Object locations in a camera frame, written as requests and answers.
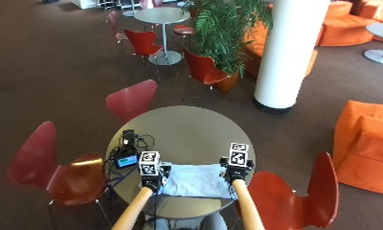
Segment person's right hand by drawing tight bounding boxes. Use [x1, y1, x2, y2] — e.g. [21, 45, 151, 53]
[218, 155, 256, 184]

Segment person's left hand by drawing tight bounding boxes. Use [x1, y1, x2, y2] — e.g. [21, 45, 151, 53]
[140, 161, 175, 193]

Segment light blue cloth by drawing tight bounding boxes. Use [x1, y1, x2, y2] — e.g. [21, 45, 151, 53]
[159, 163, 240, 201]

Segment white marker cube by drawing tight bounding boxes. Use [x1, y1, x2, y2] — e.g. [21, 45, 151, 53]
[228, 142, 250, 168]
[139, 150, 161, 177]

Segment black device with blue screen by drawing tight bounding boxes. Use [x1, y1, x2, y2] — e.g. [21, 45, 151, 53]
[112, 146, 141, 170]

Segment small black device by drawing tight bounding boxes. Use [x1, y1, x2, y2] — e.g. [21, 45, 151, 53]
[121, 128, 137, 148]

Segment the person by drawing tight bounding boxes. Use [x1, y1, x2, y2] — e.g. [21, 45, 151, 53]
[143, 212, 230, 230]

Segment dark red wooden chair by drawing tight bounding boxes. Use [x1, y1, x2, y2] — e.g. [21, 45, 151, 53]
[106, 79, 159, 123]
[236, 150, 341, 230]
[106, 10, 131, 52]
[123, 28, 165, 65]
[181, 47, 233, 106]
[6, 120, 112, 224]
[173, 24, 197, 46]

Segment orange plant pot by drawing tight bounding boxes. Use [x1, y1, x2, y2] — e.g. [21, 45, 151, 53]
[212, 72, 245, 94]

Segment orange upholstered armchair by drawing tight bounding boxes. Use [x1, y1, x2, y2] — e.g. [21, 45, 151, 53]
[333, 100, 383, 196]

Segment orange upholstered bench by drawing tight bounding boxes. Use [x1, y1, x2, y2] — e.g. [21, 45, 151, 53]
[241, 20, 319, 81]

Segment white round column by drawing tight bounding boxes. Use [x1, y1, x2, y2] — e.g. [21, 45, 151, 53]
[253, 0, 333, 115]

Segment green leafy plant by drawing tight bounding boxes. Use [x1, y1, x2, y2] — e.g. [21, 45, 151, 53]
[183, 0, 274, 77]

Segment orange round sofa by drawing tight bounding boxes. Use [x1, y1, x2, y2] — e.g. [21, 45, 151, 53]
[315, 0, 380, 48]

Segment round grey pedestal table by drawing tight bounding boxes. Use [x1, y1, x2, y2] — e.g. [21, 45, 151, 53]
[133, 6, 193, 67]

